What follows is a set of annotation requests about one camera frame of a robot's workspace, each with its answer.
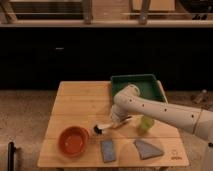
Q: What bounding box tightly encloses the wooden dish brush black head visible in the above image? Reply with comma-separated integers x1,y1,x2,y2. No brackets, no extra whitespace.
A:
93,116,131,134

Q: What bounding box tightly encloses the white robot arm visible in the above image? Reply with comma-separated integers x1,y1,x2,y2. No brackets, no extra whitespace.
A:
113,84,213,143

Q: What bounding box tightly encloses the green plastic tray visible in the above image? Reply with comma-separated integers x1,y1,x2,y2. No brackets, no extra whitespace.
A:
110,74,166,102

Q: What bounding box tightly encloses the green plastic cup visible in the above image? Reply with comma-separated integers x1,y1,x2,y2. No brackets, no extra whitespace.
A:
139,116,155,133

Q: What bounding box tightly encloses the wooden folding table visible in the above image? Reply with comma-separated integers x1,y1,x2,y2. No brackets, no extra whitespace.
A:
38,81,189,169

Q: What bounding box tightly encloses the orange bowl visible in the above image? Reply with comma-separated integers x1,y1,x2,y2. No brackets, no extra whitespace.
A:
57,126,89,158

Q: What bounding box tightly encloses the grey rectangular sponge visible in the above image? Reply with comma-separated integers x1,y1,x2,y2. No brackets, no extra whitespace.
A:
100,139,116,163

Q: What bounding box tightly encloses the grey folded cloth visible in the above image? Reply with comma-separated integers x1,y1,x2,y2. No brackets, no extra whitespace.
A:
134,139,164,160

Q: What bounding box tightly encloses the black object on floor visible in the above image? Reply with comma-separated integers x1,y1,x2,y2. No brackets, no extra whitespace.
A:
7,142,16,171

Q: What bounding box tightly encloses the wooden shelf frame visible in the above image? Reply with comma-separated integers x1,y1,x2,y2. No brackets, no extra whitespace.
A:
0,0,213,28

